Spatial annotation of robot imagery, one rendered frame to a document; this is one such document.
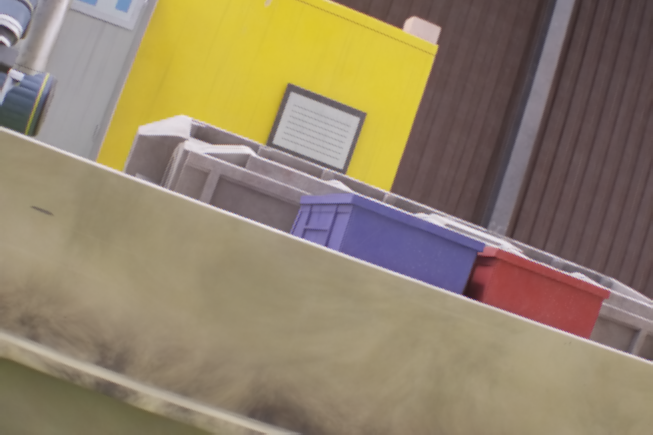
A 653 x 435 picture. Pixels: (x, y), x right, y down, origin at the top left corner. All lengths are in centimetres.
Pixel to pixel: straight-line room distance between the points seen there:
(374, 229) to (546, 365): 31
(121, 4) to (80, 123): 45
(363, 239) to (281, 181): 45
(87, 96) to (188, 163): 215
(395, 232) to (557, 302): 25
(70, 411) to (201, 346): 19
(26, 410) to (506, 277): 65
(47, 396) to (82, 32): 273
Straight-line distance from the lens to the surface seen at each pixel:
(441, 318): 146
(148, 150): 208
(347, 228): 143
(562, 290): 154
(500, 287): 150
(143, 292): 138
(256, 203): 188
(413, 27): 445
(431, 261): 146
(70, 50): 399
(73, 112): 397
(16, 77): 273
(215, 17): 427
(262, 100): 426
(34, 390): 139
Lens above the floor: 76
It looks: 5 degrees up
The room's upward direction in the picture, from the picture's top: 19 degrees clockwise
